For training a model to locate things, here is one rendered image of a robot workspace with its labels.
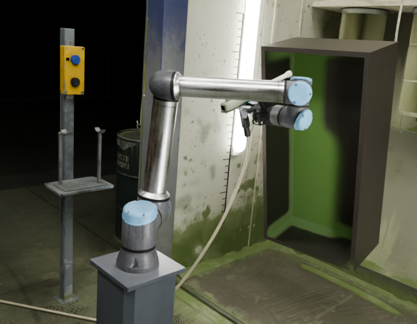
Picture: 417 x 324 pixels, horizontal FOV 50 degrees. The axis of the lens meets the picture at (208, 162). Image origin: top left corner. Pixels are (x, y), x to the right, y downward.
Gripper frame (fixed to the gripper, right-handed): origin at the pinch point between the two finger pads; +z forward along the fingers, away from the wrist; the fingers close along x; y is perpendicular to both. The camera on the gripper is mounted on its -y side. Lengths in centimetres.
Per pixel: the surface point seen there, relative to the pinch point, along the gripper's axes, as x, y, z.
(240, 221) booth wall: 49, 131, 73
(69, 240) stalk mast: -71, 74, 94
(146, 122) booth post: -1, 24, 85
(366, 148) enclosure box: 43, 37, -39
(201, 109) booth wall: 34, 29, 73
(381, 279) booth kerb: 81, 164, -25
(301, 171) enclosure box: 61, 76, 19
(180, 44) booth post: 30, -16, 73
